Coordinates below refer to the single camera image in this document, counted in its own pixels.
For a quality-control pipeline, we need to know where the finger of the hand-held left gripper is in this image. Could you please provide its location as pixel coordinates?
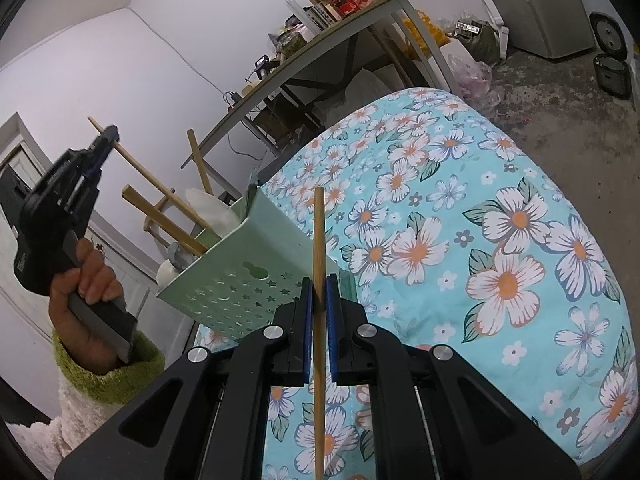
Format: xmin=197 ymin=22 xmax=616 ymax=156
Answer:
xmin=89 ymin=124 xmax=121 ymax=156
xmin=75 ymin=157 xmax=104 ymax=201

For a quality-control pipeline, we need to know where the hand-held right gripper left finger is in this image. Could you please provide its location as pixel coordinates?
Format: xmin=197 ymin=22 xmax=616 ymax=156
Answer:
xmin=54 ymin=279 xmax=315 ymax=480

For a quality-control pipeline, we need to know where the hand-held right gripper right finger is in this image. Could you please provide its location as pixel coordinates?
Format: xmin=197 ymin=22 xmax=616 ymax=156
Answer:
xmin=324 ymin=275 xmax=584 ymax=480

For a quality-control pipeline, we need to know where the green perforated utensil holder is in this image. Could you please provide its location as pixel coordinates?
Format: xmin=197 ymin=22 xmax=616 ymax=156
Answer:
xmin=156 ymin=172 xmax=359 ymax=349

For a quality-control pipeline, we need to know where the metal spoon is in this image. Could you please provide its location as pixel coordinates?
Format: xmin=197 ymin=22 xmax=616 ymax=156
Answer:
xmin=167 ymin=242 xmax=202 ymax=269

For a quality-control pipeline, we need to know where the small white plastic spoon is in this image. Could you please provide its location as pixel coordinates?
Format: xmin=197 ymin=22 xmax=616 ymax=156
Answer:
xmin=156 ymin=259 xmax=182 ymax=287

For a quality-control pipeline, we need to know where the large white plastic spoon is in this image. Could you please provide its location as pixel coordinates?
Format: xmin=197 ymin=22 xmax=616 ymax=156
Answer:
xmin=184 ymin=188 xmax=242 ymax=242

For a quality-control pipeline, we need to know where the person's left hand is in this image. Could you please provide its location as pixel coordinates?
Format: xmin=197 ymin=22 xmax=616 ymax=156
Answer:
xmin=48 ymin=237 xmax=136 ymax=376

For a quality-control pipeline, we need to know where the wooden chair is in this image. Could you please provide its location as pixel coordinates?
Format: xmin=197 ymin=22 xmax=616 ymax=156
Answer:
xmin=142 ymin=187 xmax=202 ymax=249

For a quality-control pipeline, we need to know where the blue floral blanket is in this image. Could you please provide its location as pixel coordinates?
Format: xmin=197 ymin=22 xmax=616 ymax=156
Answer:
xmin=192 ymin=87 xmax=636 ymax=480

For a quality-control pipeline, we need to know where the glass jar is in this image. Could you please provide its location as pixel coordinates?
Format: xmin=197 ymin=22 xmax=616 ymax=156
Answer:
xmin=277 ymin=27 xmax=306 ymax=56

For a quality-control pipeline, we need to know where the grey table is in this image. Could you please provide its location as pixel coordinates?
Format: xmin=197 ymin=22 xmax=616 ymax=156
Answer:
xmin=180 ymin=0 xmax=452 ymax=202

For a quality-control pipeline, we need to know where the white plastic bag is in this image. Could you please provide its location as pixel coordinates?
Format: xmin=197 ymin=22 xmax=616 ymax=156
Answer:
xmin=447 ymin=52 xmax=494 ymax=101

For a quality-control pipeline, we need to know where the yellow plastic bag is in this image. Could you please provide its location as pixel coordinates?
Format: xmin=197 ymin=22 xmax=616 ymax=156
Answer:
xmin=402 ymin=9 xmax=451 ymax=56

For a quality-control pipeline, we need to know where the green bag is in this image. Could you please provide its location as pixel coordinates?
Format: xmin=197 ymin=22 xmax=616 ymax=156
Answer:
xmin=457 ymin=19 xmax=501 ymax=64

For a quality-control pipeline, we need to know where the white board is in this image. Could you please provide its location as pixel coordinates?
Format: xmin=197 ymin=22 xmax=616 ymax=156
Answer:
xmin=479 ymin=0 xmax=511 ymax=59

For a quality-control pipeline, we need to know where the silver fridge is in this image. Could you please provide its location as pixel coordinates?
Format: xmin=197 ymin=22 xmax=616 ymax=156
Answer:
xmin=475 ymin=0 xmax=597 ymax=61

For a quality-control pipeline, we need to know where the black rice cooker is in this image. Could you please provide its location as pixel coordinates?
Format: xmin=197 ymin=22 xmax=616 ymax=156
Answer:
xmin=588 ymin=10 xmax=632 ymax=100

